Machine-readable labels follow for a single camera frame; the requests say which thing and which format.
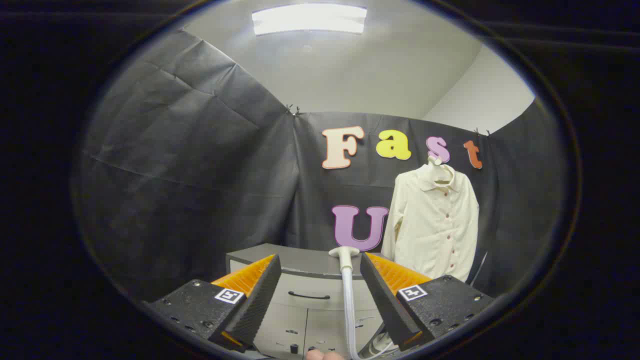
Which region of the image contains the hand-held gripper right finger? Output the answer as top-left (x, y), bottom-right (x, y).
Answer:
top-left (360, 252), bottom-right (496, 351)

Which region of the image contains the grey cabinet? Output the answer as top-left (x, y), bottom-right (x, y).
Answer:
top-left (225, 243), bottom-right (401, 360)

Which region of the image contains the black backdrop cloth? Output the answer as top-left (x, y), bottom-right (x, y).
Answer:
top-left (75, 27), bottom-right (566, 306)

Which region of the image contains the white clothes hanger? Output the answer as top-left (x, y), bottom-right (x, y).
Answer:
top-left (427, 156), bottom-right (453, 183)

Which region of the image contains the cream button shirt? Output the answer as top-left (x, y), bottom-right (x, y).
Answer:
top-left (381, 162), bottom-right (480, 283)

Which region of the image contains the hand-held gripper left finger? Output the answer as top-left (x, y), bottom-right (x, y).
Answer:
top-left (145, 254), bottom-right (282, 353)

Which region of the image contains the thin metal stand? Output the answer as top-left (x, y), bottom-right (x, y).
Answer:
top-left (470, 252), bottom-right (488, 286)

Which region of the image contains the ceiling light panel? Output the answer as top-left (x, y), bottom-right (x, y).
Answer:
top-left (251, 4), bottom-right (368, 37)

